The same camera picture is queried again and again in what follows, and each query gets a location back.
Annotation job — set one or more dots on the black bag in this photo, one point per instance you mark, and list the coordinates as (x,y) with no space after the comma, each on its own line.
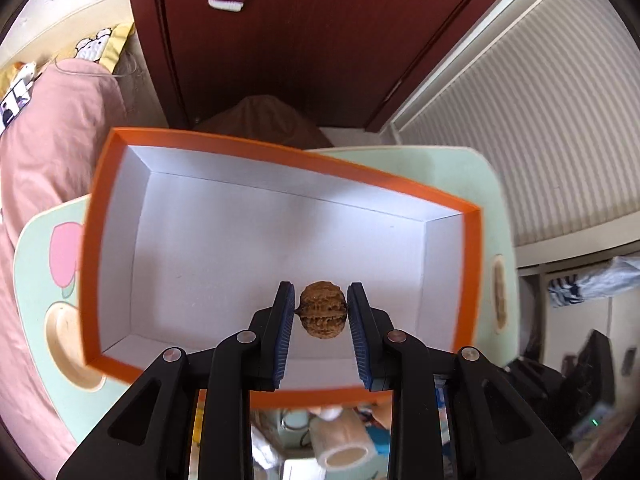
(575,385)

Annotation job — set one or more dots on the yellow pillow with dog print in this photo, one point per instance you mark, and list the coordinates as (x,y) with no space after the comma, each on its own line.
(100,45)

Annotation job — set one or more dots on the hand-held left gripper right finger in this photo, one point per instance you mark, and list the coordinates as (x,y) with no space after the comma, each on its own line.
(359,340)

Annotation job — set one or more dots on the pink blanket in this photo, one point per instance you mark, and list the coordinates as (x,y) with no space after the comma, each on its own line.
(50,135)

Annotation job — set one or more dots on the clear plastic bag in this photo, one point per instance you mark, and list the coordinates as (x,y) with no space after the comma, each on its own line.
(600,280)

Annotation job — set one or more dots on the brown wrinkled walnut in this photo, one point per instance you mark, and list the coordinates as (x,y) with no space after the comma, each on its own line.
(322,310)

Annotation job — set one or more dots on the brown cushion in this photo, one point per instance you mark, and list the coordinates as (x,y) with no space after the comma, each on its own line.
(260,120)

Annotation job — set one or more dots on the cream quilted headboard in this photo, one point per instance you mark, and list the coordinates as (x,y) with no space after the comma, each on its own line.
(60,5)

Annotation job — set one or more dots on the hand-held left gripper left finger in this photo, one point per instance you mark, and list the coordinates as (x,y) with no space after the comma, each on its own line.
(284,340)

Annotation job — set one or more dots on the smartphone with lit screen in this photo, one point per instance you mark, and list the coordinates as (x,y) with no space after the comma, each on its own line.
(12,105)

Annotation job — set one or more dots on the small white toy figure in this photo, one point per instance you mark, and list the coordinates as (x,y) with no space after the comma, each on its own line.
(25,71)

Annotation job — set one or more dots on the orange cardboard box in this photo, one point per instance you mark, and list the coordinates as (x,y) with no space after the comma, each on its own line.
(250,240)

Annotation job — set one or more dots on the clear film roll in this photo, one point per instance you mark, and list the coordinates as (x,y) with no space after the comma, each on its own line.
(340,435)

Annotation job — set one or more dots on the dark red door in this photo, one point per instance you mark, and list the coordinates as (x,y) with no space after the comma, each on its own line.
(300,35)

